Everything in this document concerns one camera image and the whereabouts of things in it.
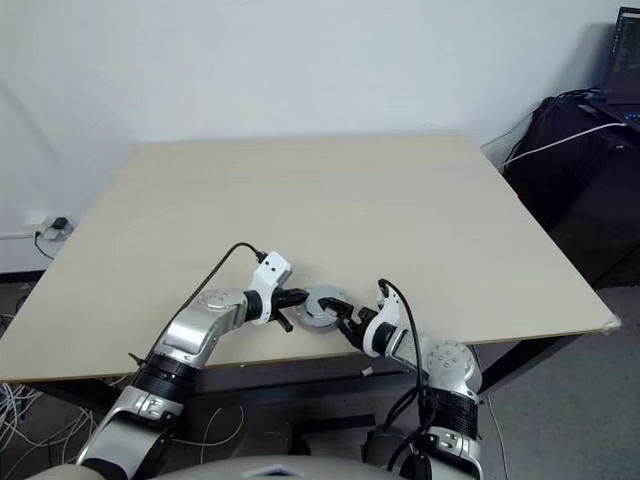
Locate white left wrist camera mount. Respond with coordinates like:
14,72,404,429
246,251,295,327

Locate white cable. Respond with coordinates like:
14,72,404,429
503,122,629,166

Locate small black object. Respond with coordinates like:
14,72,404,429
295,299,351,335

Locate black equipment case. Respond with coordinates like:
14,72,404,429
503,94,640,290

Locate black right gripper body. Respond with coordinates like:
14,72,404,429
344,306,378,349

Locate thin black adapter wire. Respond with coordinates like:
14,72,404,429
34,229,56,261

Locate black cable bundle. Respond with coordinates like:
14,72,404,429
554,87,609,106

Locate grey tape roll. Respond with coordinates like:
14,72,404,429
298,283,354,324

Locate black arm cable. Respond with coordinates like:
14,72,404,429
377,278,436,471
128,242,266,371

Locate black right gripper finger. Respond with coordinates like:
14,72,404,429
319,295,356,319
339,323,369,354

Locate tangled white floor cables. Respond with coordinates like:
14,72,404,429
0,382,246,451

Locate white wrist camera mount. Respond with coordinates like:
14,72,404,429
246,251,295,327
360,285,403,357

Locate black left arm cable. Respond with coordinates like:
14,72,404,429
128,242,266,371

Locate black metal table frame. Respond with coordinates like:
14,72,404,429
9,334,601,441

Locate black laptop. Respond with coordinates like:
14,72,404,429
597,5,640,124

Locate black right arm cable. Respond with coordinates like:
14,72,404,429
377,278,436,471

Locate white power strip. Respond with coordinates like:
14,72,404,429
0,214,76,244

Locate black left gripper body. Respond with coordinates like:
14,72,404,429
272,287,295,322

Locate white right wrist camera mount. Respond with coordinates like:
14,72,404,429
360,285,403,357

